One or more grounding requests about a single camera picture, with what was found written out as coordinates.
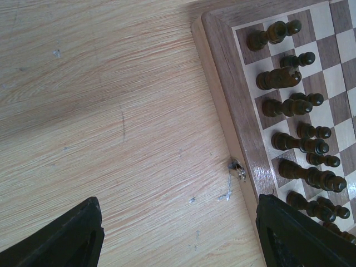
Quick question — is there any dark chess queen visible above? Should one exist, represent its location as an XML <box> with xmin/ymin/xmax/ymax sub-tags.
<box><xmin>271</xmin><ymin>132</ymin><xmax>329</xmax><ymax>155</ymax></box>

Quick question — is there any dark chess bishop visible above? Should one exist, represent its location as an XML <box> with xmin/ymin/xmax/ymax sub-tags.
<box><xmin>262</xmin><ymin>99</ymin><xmax>313</xmax><ymax>117</ymax></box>
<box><xmin>286</xmin><ymin>191</ymin><xmax>336</xmax><ymax>222</ymax></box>

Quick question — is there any dark chess rook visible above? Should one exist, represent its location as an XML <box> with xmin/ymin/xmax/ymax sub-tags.
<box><xmin>246</xmin><ymin>21</ymin><xmax>287</xmax><ymax>51</ymax></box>

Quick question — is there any dark chess knight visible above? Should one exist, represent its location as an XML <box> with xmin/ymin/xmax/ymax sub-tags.
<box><xmin>256</xmin><ymin>66</ymin><xmax>302</xmax><ymax>90</ymax></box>
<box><xmin>323</xmin><ymin>222</ymin><xmax>356</xmax><ymax>245</ymax></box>

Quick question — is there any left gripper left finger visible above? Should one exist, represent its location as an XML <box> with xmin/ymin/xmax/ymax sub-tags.
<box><xmin>1</xmin><ymin>197</ymin><xmax>105</xmax><ymax>266</ymax></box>

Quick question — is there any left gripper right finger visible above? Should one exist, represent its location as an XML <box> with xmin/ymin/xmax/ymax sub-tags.
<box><xmin>256</xmin><ymin>194</ymin><xmax>355</xmax><ymax>266</ymax></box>

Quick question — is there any dark chess pawn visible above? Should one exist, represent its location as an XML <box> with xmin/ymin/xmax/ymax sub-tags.
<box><xmin>280</xmin><ymin>52</ymin><xmax>316</xmax><ymax>68</ymax></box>
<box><xmin>306</xmin><ymin>153</ymin><xmax>340</xmax><ymax>167</ymax></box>
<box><xmin>317</xmin><ymin>196</ymin><xmax>350</xmax><ymax>219</ymax></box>
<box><xmin>289</xmin><ymin>92</ymin><xmax>324</xmax><ymax>106</ymax></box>
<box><xmin>286</xmin><ymin>19</ymin><xmax>301</xmax><ymax>36</ymax></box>
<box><xmin>296</xmin><ymin>123</ymin><xmax>332</xmax><ymax>139</ymax></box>

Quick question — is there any wooden chess board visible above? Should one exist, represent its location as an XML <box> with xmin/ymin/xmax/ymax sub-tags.
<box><xmin>190</xmin><ymin>0</ymin><xmax>356</xmax><ymax>267</ymax></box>

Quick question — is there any metal board clasp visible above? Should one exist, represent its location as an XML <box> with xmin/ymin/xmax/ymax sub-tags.
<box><xmin>228</xmin><ymin>157</ymin><xmax>246</xmax><ymax>182</ymax></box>

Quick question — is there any dark chess king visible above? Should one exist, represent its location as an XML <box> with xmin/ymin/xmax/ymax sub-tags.
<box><xmin>278</xmin><ymin>160</ymin><xmax>347</xmax><ymax>192</ymax></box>

